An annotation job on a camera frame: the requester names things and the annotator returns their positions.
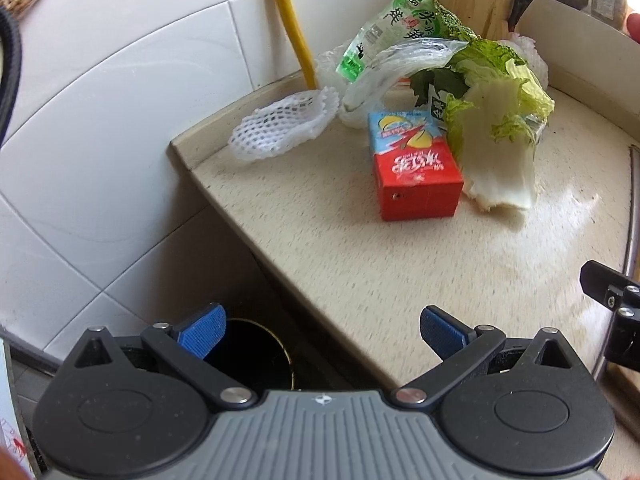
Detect napa cabbage leaves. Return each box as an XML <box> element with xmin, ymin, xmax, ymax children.
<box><xmin>444</xmin><ymin>39</ymin><xmax>554</xmax><ymax>210</ymax></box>

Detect clear plastic bag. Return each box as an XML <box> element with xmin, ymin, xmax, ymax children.
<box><xmin>314</xmin><ymin>38</ymin><xmax>468</xmax><ymax>129</ymax></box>

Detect black trash bin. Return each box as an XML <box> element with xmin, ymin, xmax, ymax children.
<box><xmin>205</xmin><ymin>318</ymin><xmax>295</xmax><ymax>396</ymax></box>

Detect red blue drink carton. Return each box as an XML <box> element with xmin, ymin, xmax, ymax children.
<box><xmin>368</xmin><ymin>110</ymin><xmax>463</xmax><ymax>221</ymax></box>

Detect white foam fruit net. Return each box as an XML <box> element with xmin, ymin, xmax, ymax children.
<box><xmin>228</xmin><ymin>87</ymin><xmax>340</xmax><ymax>162</ymax></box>

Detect dark green vegetable leaves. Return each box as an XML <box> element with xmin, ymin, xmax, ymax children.
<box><xmin>409</xmin><ymin>68</ymin><xmax>469</xmax><ymax>107</ymax></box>

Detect white foam net behind cabbage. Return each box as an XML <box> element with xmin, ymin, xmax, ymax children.
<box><xmin>510</xmin><ymin>32</ymin><xmax>549</xmax><ymax>89</ymax></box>

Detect red round fruit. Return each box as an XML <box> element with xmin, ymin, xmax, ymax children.
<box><xmin>626</xmin><ymin>12</ymin><xmax>640</xmax><ymax>44</ymax></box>

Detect glass jar with label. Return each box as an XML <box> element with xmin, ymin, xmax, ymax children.
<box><xmin>591</xmin><ymin>0</ymin><xmax>628</xmax><ymax>30</ymax></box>

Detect green bamboo shoot package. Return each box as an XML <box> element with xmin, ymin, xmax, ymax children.
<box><xmin>336</xmin><ymin>0</ymin><xmax>477</xmax><ymax>82</ymax></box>

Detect yellow gas pipe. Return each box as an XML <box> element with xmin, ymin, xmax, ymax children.
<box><xmin>274</xmin><ymin>0</ymin><xmax>317</xmax><ymax>90</ymax></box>

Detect black braided cable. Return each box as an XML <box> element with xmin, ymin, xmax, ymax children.
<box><xmin>0</xmin><ymin>6</ymin><xmax>24</xmax><ymax>148</ymax></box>

